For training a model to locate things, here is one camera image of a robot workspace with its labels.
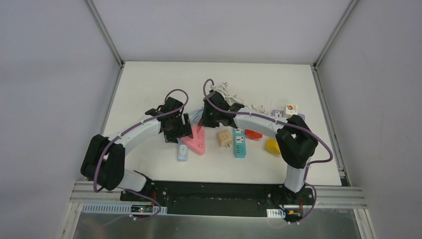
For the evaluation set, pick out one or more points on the white USB charger block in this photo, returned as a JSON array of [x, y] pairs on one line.
[[183, 150]]

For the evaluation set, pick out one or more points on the red cube plug adapter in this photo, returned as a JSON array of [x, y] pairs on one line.
[[250, 134]]

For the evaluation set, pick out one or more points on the purple socket adapter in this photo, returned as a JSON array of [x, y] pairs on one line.
[[281, 114]]

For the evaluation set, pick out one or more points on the white cube adapter with sticker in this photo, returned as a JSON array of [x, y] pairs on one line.
[[290, 110]]

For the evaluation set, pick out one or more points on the beige wooden cube adapter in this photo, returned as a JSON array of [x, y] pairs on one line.
[[224, 138]]

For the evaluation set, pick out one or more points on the teal power strip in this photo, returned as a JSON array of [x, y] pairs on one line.
[[239, 143]]

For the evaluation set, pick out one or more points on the light blue power strip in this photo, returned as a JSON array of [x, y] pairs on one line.
[[182, 159]]

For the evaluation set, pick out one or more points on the pink triangular plug adapter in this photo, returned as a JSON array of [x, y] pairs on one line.
[[197, 143]]

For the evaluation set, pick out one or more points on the yellow cube plug adapter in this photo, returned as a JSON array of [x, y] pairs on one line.
[[272, 147]]

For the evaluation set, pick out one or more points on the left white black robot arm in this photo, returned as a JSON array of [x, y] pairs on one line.
[[105, 157]]

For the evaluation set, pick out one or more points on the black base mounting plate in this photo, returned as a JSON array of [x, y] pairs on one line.
[[222, 199]]

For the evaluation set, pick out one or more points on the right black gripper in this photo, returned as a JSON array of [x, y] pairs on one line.
[[208, 118]]

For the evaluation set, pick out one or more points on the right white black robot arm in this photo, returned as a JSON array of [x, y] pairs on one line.
[[295, 140]]

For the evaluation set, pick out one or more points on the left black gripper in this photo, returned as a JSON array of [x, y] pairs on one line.
[[179, 131]]

